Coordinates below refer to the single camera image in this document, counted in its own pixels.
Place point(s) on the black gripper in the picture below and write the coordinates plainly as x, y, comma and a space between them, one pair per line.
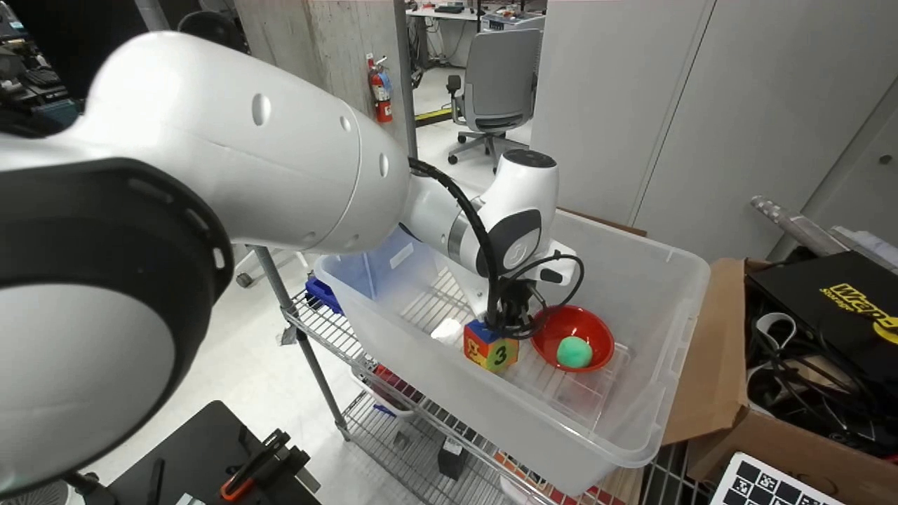
509, 306

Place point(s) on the colourful number cube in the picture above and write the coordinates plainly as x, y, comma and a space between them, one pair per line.
490, 350

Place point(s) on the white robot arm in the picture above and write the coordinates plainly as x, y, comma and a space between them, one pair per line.
119, 235

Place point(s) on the red bowl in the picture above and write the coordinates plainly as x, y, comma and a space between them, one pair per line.
574, 322

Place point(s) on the green ball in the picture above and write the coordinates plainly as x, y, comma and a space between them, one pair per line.
574, 351

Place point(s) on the clear plastic bin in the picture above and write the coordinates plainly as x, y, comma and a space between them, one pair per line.
561, 375

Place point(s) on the grey office chair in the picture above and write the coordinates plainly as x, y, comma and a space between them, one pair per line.
495, 94

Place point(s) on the cardboard box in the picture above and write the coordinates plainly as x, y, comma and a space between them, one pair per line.
714, 418

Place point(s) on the red fire extinguisher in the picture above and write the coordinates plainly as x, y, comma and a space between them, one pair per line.
379, 89

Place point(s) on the orange black clamp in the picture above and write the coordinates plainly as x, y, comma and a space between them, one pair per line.
274, 455

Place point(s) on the black yellow box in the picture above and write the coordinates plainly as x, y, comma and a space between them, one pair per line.
845, 301

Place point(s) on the black perforated breadboard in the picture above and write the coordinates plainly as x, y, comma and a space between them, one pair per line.
195, 460

